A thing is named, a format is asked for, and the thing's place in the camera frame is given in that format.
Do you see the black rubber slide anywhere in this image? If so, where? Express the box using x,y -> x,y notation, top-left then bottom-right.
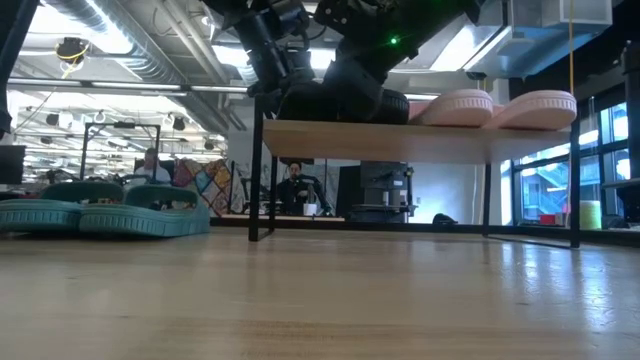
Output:
276,81 -> 342,122
373,88 -> 412,126

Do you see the black equipment stack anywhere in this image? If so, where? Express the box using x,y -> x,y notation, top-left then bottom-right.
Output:
338,159 -> 418,224

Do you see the long hanging light bar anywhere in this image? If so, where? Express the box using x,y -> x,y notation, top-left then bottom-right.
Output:
7,77 -> 442,102

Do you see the black metal frame rig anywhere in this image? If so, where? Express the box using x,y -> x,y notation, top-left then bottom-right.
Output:
79,121 -> 163,184

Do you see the person in dark top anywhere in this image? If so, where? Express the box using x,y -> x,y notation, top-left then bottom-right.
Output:
276,159 -> 332,217

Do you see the wooden shelf with black frame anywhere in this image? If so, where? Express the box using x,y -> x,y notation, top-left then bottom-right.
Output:
247,96 -> 582,250

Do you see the black monitor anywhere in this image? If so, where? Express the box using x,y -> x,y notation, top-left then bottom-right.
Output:
0,144 -> 27,186

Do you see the person in light top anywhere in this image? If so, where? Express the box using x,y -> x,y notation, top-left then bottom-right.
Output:
133,147 -> 172,184

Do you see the colourful patchwork quilt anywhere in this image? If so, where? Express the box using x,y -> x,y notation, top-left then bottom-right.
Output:
171,158 -> 234,218

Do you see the pink rubber slide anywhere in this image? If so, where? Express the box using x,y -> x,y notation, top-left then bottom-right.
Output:
482,89 -> 578,132
408,88 -> 495,128

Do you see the yellow-green cup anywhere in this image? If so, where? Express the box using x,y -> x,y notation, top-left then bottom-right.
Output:
579,199 -> 603,231

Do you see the black ceiling cable reel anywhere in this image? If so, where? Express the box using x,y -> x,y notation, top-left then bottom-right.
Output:
55,36 -> 91,65

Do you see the teal rubber slide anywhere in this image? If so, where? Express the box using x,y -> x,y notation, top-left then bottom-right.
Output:
78,184 -> 212,238
0,181 -> 125,234

